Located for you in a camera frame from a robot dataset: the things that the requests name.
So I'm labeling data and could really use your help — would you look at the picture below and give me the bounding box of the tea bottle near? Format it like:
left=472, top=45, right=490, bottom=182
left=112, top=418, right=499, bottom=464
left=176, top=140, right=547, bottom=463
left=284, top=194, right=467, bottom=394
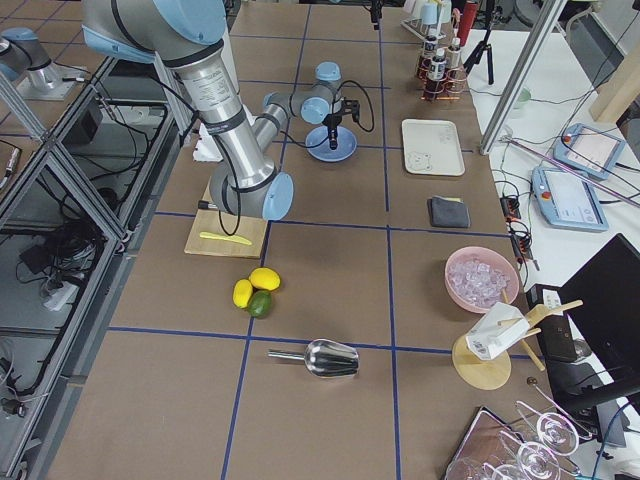
left=420, top=29, right=439, bottom=80

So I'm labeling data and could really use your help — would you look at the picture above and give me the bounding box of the cream bear tray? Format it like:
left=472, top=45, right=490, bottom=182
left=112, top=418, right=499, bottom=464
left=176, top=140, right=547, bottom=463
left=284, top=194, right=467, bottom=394
left=401, top=119, right=465, bottom=177

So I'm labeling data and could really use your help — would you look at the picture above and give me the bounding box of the black tripod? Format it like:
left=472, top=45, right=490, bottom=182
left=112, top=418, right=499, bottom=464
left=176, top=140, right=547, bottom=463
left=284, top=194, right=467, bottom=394
left=463, top=0, right=501, bottom=85

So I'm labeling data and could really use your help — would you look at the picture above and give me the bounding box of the green lime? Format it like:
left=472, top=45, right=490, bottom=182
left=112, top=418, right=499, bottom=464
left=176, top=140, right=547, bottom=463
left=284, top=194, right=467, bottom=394
left=247, top=290, right=272, bottom=318

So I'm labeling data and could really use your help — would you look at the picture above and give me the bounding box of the blue plate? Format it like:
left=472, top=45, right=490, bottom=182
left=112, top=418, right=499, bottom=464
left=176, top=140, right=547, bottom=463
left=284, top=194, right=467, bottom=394
left=306, top=125, right=359, bottom=164

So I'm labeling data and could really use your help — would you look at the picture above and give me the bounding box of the green small bowl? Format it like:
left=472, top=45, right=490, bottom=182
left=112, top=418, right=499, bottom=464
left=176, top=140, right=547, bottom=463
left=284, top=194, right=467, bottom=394
left=508, top=87, right=532, bottom=119

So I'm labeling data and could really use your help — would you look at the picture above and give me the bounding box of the teach pendant near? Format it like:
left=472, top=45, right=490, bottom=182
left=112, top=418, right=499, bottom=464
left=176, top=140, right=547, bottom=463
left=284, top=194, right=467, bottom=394
left=531, top=167, right=609, bottom=232

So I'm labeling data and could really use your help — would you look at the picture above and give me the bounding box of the yellow lemon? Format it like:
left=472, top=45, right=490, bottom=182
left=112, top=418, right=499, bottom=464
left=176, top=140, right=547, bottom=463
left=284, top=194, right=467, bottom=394
left=232, top=279, right=254, bottom=309
left=248, top=267, right=281, bottom=291

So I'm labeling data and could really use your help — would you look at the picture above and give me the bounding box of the red cylinder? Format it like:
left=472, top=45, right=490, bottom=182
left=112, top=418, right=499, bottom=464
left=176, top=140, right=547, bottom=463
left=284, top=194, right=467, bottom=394
left=458, top=0, right=478, bottom=47

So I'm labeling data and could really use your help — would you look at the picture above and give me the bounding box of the copper wire bottle rack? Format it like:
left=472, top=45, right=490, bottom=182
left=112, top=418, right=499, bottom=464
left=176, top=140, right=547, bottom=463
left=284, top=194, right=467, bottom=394
left=416, top=56, right=467, bottom=101

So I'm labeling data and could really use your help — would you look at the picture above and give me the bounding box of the black monitor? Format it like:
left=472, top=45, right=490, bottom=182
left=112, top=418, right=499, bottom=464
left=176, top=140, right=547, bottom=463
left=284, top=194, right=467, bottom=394
left=538, top=233, right=639, bottom=413

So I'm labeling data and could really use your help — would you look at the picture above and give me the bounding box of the steel muddler rod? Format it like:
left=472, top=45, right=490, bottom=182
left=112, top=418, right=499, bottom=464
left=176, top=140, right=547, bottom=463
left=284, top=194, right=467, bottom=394
left=197, top=200, right=218, bottom=210

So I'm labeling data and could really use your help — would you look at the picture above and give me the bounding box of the teach pendant far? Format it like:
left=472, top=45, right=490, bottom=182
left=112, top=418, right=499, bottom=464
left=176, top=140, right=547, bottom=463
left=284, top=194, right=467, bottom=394
left=553, top=123, right=626, bottom=180

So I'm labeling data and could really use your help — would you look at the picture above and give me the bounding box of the blue cup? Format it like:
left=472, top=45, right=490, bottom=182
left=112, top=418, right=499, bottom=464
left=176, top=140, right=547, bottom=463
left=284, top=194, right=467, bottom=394
left=420, top=1, right=440, bottom=26

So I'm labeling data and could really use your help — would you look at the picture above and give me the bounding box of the pink bowl of ice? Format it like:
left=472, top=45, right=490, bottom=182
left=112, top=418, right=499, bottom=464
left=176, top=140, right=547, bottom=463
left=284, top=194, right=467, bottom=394
left=444, top=246, right=520, bottom=314

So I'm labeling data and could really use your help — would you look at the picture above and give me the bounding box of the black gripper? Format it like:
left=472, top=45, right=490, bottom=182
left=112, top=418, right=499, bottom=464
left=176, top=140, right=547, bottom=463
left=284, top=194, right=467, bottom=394
left=322, top=0, right=381, bottom=150

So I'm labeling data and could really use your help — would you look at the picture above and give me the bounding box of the white wire cup rack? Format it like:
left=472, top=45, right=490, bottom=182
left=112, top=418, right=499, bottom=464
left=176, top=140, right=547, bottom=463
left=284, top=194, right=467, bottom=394
left=400, top=18, right=431, bottom=41

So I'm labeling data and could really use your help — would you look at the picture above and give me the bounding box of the tea bottle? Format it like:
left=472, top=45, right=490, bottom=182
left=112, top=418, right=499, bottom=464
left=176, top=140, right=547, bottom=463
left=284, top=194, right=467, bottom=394
left=429, top=48, right=446, bottom=82
left=420, top=29, right=439, bottom=80
left=446, top=37, right=461, bottom=69

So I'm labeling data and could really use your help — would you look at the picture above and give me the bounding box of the tea bottle middle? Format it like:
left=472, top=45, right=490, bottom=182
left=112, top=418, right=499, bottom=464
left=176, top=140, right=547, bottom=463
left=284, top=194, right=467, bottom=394
left=429, top=48, right=446, bottom=82

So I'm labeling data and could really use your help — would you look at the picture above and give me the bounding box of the wine glass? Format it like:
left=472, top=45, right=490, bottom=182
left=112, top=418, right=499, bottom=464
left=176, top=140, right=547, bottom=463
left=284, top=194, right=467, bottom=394
left=515, top=400, right=579, bottom=457

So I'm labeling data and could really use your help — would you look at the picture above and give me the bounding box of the yellow plastic knife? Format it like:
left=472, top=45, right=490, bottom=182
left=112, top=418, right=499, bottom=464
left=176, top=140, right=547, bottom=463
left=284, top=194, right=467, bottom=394
left=199, top=231, right=253, bottom=246

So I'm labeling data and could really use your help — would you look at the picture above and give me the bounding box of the long pink rod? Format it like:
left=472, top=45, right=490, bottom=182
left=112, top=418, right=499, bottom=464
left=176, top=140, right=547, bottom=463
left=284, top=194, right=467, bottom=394
left=499, top=136, right=640, bottom=208

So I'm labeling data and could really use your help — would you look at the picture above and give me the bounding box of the aluminium frame post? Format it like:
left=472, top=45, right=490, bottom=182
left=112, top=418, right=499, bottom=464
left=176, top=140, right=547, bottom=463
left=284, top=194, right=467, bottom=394
left=479, top=0, right=567, bottom=155

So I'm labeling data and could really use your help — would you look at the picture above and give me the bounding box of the tea bottle far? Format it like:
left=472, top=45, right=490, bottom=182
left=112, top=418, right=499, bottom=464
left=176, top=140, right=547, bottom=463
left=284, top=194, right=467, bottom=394
left=446, top=37, right=461, bottom=69

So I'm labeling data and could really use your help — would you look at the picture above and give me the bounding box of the grey folded cloth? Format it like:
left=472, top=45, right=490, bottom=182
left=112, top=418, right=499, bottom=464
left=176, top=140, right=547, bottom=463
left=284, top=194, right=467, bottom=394
left=427, top=196, right=471, bottom=228

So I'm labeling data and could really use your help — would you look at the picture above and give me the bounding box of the teach pendant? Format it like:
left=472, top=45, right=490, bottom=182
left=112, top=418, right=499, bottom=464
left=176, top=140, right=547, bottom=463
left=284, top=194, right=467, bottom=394
left=531, top=167, right=609, bottom=232
left=553, top=123, right=626, bottom=180

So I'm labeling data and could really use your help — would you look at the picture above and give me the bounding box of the metal ice scoop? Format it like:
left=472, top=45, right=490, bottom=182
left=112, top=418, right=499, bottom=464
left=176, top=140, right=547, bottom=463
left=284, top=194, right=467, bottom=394
left=267, top=339, right=360, bottom=378

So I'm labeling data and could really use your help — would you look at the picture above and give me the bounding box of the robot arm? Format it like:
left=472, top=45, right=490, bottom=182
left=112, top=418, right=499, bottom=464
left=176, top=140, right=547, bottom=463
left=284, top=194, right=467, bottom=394
left=82, top=0, right=359, bottom=220

